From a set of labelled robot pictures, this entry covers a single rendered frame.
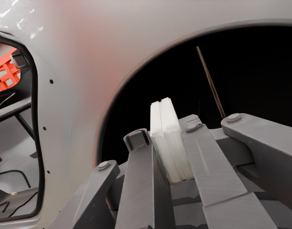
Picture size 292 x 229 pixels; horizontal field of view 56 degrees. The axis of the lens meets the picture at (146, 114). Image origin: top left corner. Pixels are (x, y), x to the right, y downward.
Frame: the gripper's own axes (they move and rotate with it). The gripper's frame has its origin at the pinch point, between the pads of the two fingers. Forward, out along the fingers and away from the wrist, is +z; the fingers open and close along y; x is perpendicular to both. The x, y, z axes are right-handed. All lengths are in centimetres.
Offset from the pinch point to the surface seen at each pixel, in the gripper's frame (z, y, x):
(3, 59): 832, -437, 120
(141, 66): 37.5, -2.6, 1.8
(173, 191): 10.3, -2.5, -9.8
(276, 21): 27.2, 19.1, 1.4
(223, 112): 60, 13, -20
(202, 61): 61, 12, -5
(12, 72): 836, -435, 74
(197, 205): 6.0, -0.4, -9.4
